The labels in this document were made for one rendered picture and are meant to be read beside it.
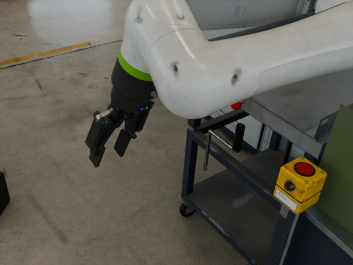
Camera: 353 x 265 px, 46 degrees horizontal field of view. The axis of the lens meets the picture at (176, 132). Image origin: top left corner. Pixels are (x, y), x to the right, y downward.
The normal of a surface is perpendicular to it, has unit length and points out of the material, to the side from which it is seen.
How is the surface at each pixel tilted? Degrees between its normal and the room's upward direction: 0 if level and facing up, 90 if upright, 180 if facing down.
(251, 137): 90
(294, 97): 0
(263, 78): 87
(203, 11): 90
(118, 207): 0
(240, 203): 0
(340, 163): 90
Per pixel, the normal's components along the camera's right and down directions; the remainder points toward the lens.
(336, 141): -0.81, 0.31
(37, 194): 0.06, -0.80
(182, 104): -0.26, 0.65
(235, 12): 0.31, 0.58
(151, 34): -0.57, -0.14
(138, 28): -0.71, 0.05
